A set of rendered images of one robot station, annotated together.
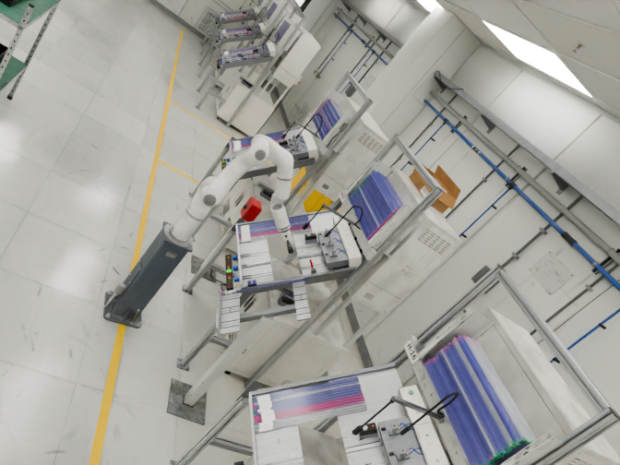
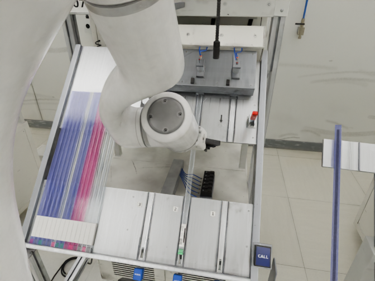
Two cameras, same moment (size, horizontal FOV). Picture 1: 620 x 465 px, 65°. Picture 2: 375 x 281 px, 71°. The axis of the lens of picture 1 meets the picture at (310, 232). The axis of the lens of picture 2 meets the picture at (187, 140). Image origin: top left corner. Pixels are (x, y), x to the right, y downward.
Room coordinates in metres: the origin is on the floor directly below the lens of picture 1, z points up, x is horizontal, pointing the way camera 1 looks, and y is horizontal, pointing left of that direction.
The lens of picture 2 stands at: (2.40, 0.52, 1.38)
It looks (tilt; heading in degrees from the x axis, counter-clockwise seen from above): 30 degrees down; 310
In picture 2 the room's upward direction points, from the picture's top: straight up
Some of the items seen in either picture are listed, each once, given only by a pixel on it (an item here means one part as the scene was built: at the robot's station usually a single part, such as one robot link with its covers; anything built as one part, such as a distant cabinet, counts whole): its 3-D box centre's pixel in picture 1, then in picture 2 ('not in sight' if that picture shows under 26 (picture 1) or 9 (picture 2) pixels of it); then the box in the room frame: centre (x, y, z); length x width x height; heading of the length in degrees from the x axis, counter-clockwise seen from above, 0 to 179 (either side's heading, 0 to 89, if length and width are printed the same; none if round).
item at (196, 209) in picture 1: (206, 196); not in sight; (2.56, 0.59, 1.00); 0.19 x 0.12 x 0.24; 24
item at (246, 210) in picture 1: (229, 237); not in sight; (3.53, 0.47, 0.39); 0.24 x 0.24 x 0.78; 30
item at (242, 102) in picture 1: (267, 70); not in sight; (7.21, 2.07, 0.95); 1.36 x 0.82 x 1.90; 120
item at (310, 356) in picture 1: (279, 326); (178, 208); (3.14, -0.29, 0.31); 0.70 x 0.65 x 0.62; 30
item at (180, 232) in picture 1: (186, 224); not in sight; (2.53, 0.58, 0.79); 0.19 x 0.19 x 0.18
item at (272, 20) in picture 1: (258, 46); not in sight; (8.46, 2.79, 0.95); 1.37 x 0.82 x 1.90; 120
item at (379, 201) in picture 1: (377, 207); not in sight; (3.03, -0.22, 1.52); 0.51 x 0.13 x 0.27; 30
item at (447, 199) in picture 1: (435, 187); not in sight; (3.27, -0.42, 1.82); 0.68 x 0.30 x 0.20; 30
